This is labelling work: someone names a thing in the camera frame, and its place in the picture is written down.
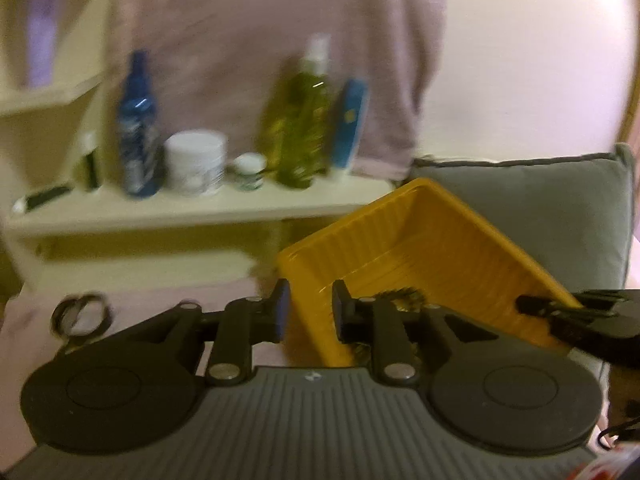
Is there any small green white jar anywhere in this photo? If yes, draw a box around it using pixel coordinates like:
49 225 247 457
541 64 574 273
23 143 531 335
234 153 267 192

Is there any yellow plastic tray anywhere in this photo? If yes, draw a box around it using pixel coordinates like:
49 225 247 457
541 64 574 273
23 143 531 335
276 178 586 368

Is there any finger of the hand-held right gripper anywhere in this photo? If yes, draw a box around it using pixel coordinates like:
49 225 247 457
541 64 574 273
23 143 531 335
547 316 601 348
515 294 586 318

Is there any dark stick white cap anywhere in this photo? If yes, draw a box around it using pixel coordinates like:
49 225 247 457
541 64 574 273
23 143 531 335
80 132 103 193

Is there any grey cushion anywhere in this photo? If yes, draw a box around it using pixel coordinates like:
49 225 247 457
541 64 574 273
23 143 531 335
407 144 637 293

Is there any purple bottle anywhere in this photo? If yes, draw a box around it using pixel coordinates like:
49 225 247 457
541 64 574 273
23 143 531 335
25 0 63 88

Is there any white cream jar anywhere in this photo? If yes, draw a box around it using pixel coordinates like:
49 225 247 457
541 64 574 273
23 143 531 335
164 130 227 197

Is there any yellow-green liquid bottle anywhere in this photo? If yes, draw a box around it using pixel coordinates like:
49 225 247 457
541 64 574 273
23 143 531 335
262 35 333 188

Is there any long dark bead necklace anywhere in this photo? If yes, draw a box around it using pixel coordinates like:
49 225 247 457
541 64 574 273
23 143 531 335
350 286 441 361

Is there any cream shelf unit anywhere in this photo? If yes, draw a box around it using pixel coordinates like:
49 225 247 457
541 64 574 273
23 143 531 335
0 0 396 291

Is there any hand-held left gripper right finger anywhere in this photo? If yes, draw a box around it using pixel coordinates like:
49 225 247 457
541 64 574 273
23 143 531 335
331 280 506 386

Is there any pink hanging towel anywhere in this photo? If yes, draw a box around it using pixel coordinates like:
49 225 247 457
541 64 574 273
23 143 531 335
107 0 451 181

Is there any red and white packet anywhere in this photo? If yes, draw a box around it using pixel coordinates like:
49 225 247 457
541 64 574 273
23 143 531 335
565 442 640 480

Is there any dark green tube white cap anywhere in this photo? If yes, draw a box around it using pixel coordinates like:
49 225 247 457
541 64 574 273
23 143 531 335
12 185 73 213

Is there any blue spray bottle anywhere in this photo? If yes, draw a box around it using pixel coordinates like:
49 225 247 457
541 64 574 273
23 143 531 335
116 50 163 198

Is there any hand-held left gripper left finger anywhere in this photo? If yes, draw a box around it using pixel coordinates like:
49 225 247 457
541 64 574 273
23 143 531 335
107 278 292 386

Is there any blue tube white cap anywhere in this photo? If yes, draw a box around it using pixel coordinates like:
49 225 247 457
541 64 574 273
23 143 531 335
329 78 370 182

